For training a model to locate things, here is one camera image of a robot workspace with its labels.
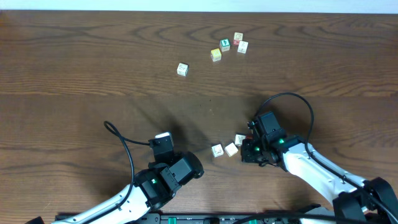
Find wooden block yellow S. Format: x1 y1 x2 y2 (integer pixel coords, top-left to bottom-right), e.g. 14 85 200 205
224 142 239 157

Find wooden block letter I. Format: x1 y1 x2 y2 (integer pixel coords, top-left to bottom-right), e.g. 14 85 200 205
211 144 224 157

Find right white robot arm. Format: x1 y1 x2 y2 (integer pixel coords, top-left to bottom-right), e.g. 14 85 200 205
236 136 397 223

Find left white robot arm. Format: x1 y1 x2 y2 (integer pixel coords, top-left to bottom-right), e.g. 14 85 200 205
57 152 204 223

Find plain white wooden block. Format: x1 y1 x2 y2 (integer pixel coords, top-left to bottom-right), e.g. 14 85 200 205
237 40 248 54

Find wooden block yellow W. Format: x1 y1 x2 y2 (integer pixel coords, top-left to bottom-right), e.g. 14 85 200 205
210 49 222 62

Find wooden block green top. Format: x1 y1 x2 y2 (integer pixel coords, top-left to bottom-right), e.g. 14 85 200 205
220 39 231 52

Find wooden block red side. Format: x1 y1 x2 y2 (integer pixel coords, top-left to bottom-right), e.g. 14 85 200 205
233 32 243 45

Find wooden block letter L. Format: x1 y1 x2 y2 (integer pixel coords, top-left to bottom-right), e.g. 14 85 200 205
177 63 189 77

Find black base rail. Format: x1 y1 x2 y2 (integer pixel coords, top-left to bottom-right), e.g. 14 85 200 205
54 211 336 224

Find right black cable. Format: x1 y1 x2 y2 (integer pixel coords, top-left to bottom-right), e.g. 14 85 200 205
231 91 398 224

